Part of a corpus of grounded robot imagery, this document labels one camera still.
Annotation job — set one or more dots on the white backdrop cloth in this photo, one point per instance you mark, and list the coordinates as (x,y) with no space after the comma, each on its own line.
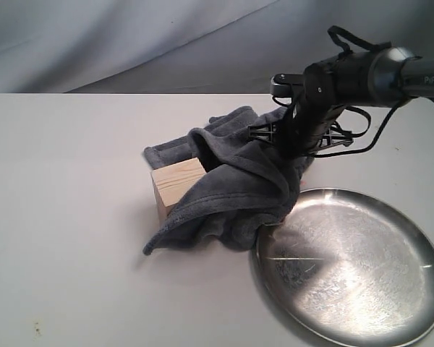
(187,46)

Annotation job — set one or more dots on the round stainless steel plate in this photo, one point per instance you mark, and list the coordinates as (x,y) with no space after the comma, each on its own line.
(349,269)

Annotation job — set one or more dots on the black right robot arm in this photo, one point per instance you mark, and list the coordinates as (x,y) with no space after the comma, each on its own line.
(388,78)

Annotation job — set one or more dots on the light wooden block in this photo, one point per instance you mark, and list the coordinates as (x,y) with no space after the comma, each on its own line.
(170,183)

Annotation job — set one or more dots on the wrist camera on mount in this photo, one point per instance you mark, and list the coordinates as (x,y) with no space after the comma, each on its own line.
(288,85)

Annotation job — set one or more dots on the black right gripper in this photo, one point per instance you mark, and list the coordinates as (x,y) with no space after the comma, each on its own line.
(305,122)

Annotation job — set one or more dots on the grey-blue fluffy towel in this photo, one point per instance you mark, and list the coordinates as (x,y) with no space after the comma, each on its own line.
(246,185)

